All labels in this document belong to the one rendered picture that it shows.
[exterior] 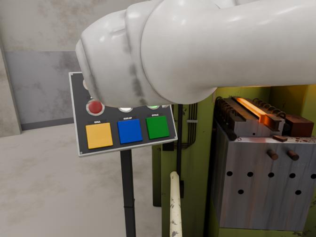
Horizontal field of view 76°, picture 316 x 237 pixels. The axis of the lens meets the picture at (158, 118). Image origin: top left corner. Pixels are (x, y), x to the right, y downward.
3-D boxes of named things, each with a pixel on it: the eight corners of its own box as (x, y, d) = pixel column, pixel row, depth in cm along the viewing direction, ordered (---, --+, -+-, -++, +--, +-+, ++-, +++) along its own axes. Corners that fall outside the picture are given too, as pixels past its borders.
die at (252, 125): (281, 137, 86) (285, 117, 83) (233, 136, 87) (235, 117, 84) (247, 110, 126) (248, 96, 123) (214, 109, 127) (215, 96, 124)
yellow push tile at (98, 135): (113, 145, 65) (109, 122, 66) (88, 148, 62) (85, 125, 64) (112, 145, 66) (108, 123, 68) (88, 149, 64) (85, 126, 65)
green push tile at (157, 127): (169, 135, 72) (165, 115, 73) (150, 139, 69) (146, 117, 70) (168, 136, 73) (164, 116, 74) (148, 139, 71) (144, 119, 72)
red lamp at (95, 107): (101, 114, 65) (100, 102, 64) (87, 114, 66) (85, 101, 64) (104, 112, 68) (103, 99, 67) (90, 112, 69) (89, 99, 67)
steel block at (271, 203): (303, 232, 93) (327, 143, 79) (219, 227, 95) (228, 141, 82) (255, 166, 146) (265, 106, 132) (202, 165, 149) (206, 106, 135)
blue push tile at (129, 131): (142, 140, 68) (139, 119, 70) (120, 143, 65) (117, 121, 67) (141, 141, 70) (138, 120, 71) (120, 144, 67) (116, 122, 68)
